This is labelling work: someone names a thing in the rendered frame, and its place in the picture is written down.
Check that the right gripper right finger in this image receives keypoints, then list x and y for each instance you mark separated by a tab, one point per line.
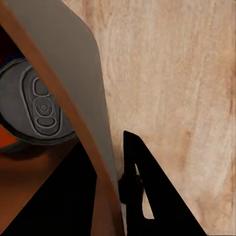
172	217

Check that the trash can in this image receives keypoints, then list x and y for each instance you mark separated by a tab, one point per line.
64	53

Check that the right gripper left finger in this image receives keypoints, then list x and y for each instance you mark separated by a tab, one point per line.
63	205

